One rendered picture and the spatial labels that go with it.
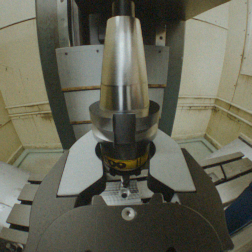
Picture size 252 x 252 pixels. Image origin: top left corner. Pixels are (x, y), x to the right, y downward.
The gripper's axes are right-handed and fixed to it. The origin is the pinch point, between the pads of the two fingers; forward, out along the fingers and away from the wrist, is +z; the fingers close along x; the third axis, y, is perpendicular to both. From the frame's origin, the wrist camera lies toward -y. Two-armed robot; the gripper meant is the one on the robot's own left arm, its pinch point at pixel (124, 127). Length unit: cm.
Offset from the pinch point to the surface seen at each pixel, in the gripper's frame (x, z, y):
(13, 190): -71, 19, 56
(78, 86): -19.1, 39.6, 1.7
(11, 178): -77, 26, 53
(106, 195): -5.8, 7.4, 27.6
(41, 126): -76, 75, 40
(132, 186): 2.4, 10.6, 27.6
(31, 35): -65, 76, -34
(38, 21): -36, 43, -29
